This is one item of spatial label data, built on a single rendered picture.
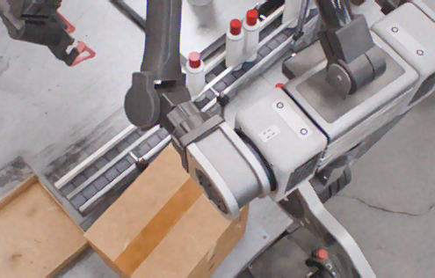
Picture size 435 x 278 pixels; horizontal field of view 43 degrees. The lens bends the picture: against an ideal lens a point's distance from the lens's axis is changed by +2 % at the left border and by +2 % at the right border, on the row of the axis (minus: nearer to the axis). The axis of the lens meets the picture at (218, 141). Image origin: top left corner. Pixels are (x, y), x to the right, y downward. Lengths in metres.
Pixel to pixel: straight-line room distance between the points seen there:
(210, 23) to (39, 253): 0.87
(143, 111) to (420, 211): 1.81
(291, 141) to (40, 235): 0.92
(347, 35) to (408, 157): 1.84
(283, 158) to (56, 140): 0.99
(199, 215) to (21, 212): 0.59
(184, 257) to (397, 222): 1.47
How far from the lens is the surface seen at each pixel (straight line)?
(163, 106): 0.95
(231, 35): 1.56
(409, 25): 1.03
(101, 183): 1.56
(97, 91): 1.76
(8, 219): 1.64
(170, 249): 1.22
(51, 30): 1.33
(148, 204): 1.26
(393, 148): 2.66
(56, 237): 1.58
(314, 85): 0.92
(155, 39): 0.97
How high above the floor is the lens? 2.29
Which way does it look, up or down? 64 degrees down
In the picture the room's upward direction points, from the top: straight up
